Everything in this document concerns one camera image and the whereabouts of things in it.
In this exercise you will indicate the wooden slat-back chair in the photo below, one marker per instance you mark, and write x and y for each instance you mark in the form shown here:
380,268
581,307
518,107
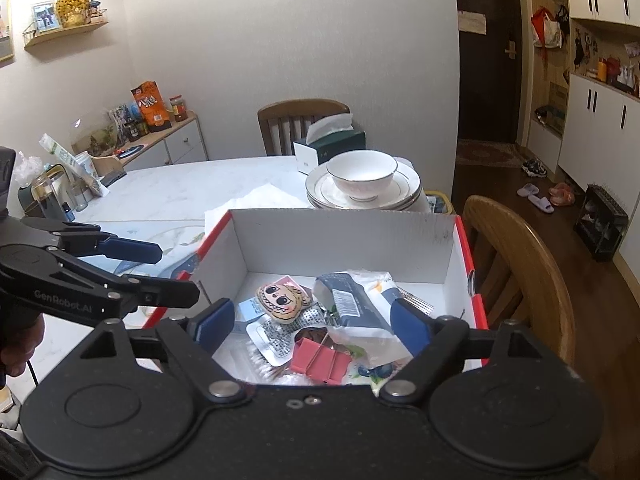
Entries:
300,110

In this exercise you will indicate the dark glass jar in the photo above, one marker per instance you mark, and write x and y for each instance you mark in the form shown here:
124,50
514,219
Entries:
135,131

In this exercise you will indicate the dark sneakers pair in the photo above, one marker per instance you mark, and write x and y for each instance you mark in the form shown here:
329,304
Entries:
534,167

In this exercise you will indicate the pink slippers pair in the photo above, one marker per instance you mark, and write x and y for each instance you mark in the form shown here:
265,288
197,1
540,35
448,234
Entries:
562,195

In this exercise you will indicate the small photo frame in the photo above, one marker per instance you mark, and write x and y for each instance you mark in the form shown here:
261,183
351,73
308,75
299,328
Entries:
45,17

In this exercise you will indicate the paper door notice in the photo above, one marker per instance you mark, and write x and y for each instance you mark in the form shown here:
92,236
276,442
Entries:
472,22

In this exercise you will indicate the glass dome with plant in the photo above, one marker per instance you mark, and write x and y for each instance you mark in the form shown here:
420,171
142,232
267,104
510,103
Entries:
97,140

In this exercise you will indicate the white gold-rimmed bowl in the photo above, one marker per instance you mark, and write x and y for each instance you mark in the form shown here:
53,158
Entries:
360,180

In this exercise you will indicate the small light blue box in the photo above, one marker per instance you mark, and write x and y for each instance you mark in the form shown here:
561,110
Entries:
250,310

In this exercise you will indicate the silver blister packet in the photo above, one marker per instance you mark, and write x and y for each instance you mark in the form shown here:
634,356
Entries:
272,342

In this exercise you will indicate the black phone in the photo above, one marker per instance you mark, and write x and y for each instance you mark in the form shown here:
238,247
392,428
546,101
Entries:
114,177

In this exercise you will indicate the purple slipper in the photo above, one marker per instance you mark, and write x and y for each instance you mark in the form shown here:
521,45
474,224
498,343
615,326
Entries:
527,190
541,205

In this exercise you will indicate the red cardboard box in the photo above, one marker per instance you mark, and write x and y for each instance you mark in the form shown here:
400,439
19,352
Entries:
350,245

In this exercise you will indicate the white green paper packet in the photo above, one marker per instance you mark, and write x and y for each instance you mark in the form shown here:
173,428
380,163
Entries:
75,165

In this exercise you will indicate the red sauce jar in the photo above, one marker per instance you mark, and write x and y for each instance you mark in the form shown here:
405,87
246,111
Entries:
178,110

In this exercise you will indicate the wooden round-back chair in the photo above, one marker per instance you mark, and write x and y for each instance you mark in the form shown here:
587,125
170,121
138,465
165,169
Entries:
530,260

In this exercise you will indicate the dark blue oval dish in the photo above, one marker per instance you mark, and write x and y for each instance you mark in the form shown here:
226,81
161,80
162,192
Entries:
131,150

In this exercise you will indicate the wooden wall shelf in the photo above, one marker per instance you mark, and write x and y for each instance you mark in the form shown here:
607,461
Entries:
65,35

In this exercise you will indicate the navy white snack packet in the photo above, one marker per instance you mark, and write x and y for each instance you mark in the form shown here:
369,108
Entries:
350,300

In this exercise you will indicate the white marble desktop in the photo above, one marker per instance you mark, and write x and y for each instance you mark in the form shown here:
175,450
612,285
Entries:
165,195

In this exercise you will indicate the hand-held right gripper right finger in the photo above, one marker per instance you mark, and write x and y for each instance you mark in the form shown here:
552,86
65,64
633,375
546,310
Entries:
412,327

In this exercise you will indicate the green tissue box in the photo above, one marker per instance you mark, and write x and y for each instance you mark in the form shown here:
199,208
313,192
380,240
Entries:
345,147

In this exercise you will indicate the white bowl on plates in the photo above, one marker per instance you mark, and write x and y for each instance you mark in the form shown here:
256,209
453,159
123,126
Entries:
405,182

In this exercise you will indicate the orange snack bag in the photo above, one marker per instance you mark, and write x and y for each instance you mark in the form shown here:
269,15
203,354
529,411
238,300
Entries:
151,107

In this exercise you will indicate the person's left hand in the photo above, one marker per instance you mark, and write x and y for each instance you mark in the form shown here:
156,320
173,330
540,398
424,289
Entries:
22,342

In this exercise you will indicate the wooden tray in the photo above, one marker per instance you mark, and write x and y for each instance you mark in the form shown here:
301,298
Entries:
107,166

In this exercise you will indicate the clear plastic bag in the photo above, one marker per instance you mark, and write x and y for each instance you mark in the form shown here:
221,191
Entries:
27,170

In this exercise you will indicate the white wooden sideboard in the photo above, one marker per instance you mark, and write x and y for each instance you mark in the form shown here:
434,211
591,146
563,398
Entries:
185,142

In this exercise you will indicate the framed wall poster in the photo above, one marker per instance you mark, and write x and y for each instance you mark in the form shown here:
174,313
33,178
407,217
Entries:
5,25

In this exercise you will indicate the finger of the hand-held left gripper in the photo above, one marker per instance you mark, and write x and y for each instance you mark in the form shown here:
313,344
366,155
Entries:
132,251
165,294

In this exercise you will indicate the clear glass cup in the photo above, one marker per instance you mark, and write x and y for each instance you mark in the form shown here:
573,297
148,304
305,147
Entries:
79,197

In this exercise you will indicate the dark green container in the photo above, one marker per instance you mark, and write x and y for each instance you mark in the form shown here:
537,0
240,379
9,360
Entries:
26,202

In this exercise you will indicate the gold door lock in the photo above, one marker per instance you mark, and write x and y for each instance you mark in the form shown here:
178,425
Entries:
511,46

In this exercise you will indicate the white paper sheet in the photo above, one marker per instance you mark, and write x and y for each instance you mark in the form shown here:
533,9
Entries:
260,200

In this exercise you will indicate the blue printed packet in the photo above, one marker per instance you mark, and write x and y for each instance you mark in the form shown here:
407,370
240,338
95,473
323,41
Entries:
120,115

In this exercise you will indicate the patterned doormat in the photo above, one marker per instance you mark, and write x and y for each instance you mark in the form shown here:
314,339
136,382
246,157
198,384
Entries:
487,155

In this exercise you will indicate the glass pitcher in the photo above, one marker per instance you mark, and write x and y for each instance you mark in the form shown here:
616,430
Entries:
50,195

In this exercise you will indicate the yellow-rimmed bin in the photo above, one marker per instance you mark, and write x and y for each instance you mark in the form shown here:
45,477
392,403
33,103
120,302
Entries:
440,202

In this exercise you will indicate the red white hanging bag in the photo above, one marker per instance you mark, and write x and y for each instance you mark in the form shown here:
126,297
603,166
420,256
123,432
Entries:
547,30

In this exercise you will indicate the gold ornament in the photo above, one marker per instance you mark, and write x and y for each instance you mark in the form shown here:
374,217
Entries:
72,7

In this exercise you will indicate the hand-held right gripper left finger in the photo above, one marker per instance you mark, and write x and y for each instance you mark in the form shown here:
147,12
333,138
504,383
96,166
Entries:
217,322

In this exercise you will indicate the white wall cabinet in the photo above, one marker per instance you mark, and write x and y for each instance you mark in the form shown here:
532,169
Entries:
600,120

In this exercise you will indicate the cartoon face cookie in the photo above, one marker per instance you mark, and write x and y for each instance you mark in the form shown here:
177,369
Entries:
282,302

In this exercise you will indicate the black hanging bag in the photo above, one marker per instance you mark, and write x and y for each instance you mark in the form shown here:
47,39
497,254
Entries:
562,17

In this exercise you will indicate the dark entrance door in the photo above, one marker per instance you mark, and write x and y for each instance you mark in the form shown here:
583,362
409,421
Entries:
485,90

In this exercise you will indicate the red binder clip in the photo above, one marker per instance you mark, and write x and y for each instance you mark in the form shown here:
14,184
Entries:
320,362

